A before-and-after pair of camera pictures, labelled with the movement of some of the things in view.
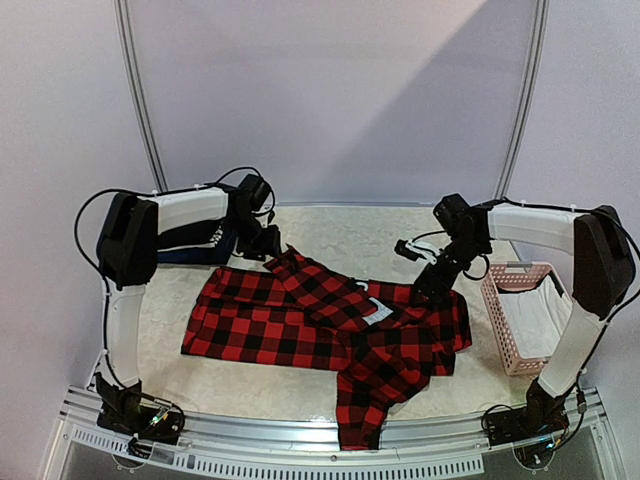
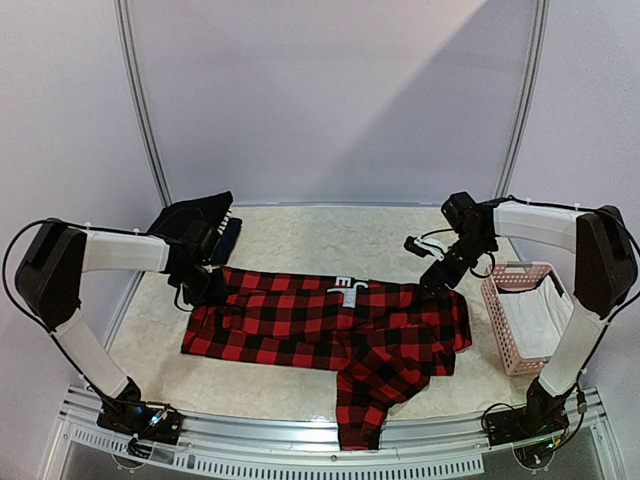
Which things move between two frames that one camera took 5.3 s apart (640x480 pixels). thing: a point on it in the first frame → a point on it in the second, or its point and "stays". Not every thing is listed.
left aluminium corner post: x=122 y=14 stays
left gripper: x=271 y=245 → x=214 y=296
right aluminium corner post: x=533 y=77 stays
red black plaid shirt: x=386 y=342 stays
